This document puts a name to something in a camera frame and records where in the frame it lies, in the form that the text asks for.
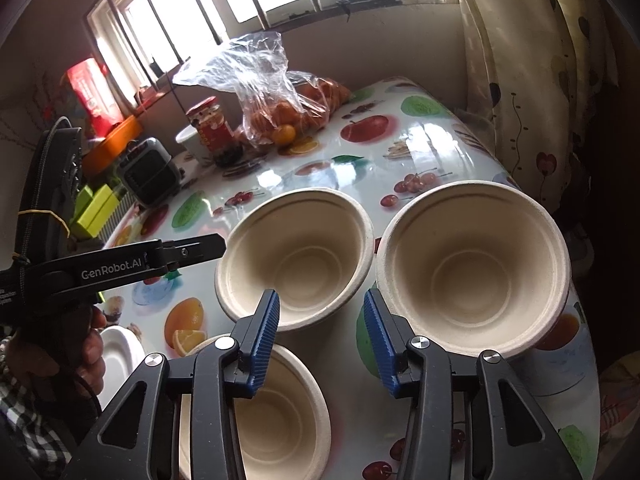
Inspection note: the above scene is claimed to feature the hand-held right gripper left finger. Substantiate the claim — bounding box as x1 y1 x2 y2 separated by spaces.
62 289 281 480

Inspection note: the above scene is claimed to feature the person's left forearm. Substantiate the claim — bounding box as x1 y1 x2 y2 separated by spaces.
0 360 81 480

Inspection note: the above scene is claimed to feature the white plastic cup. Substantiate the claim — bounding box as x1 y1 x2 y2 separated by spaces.
175 125 211 163

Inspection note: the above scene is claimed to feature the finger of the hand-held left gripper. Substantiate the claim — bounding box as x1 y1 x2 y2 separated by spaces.
159 233 227 274

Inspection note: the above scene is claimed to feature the printed white fabric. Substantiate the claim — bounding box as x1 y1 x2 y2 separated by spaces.
597 350 640 441

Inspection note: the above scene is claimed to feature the white foam plate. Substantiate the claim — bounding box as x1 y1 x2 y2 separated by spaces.
97 326 147 411

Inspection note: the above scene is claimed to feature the clear bag of oranges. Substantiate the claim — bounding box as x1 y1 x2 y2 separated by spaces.
172 31 353 148

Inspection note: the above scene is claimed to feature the grey ribbed tray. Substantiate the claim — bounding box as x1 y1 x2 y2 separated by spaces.
102 192 136 246

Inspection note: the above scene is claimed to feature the beige paper bowl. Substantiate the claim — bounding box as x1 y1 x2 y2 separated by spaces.
375 180 572 361
215 187 376 333
179 332 332 480

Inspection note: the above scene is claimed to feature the red-lidded jar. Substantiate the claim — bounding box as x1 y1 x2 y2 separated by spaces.
187 96 246 166

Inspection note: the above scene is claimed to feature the person's left hand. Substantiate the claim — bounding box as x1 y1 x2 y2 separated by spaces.
5 307 108 403

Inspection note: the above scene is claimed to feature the cream patterned curtain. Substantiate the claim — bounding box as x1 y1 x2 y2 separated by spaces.
452 0 616 221

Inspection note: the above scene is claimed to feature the barred window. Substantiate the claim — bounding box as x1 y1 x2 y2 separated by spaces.
82 0 458 111

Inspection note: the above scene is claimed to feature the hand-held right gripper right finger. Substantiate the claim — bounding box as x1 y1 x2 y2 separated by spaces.
363 287 583 480

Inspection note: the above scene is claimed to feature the lime green box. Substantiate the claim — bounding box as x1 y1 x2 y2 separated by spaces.
70 185 96 226
75 184 121 240

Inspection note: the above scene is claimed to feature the orange storage box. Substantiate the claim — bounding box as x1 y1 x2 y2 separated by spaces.
82 115 143 173

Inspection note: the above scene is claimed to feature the red colourful gift box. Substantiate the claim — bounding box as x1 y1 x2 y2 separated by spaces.
65 57 123 133

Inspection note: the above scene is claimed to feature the printed food tablecloth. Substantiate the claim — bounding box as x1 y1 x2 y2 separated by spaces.
97 76 601 480

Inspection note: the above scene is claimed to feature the small grey heater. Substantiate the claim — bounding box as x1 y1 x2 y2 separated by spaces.
117 137 181 208

